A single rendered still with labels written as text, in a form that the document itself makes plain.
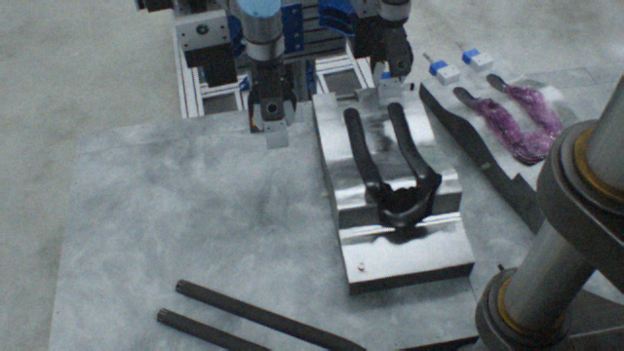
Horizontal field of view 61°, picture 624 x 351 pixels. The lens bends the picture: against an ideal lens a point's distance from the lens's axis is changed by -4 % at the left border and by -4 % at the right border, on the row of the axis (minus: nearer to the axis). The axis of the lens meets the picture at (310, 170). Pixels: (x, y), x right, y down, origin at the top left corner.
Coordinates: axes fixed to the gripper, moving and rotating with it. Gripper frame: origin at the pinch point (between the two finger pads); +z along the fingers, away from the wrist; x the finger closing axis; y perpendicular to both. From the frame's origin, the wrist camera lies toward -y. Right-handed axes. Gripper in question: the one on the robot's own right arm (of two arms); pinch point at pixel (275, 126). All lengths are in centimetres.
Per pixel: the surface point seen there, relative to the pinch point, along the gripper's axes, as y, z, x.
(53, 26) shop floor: 188, 95, 118
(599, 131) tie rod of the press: -62, -63, -22
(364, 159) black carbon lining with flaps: -7.4, 6.7, -18.7
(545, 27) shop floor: 133, 95, -151
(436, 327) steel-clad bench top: -45, 15, -26
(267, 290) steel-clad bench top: -31.6, 15.0, 6.4
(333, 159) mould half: -6.4, 6.5, -12.0
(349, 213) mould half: -23.1, 3.2, -12.4
